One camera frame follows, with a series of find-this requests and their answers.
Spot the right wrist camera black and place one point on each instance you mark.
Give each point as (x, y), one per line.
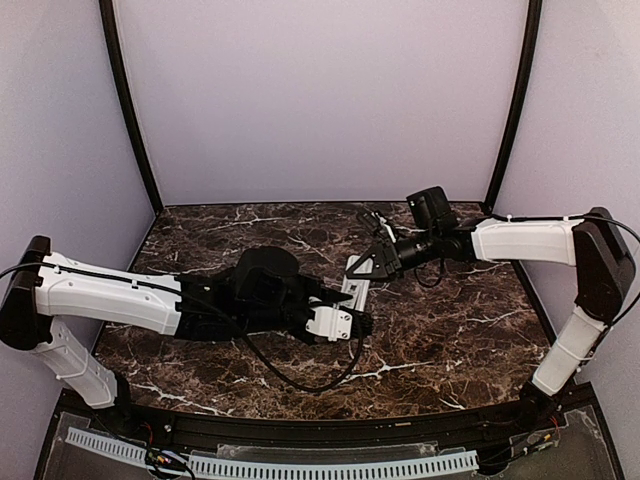
(430, 208)

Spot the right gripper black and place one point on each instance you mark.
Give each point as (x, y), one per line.
(391, 254)

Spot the white remote control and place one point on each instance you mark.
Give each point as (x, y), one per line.
(356, 282)

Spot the right black frame post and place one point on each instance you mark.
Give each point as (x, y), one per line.
(521, 83)

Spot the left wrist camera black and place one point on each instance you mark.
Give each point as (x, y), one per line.
(261, 274)

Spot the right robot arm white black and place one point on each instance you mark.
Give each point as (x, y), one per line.
(591, 243)

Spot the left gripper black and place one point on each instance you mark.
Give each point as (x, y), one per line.
(310, 298)

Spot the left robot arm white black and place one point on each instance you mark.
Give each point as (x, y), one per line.
(46, 286)

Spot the black frame post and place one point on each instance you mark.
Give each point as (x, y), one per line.
(128, 110)
(521, 83)

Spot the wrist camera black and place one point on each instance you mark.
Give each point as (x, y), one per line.
(261, 274)
(430, 208)

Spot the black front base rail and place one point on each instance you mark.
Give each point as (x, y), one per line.
(485, 428)

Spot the left black frame post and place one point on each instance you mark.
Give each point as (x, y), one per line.
(128, 110)

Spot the white slotted cable duct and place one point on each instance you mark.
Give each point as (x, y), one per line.
(414, 461)

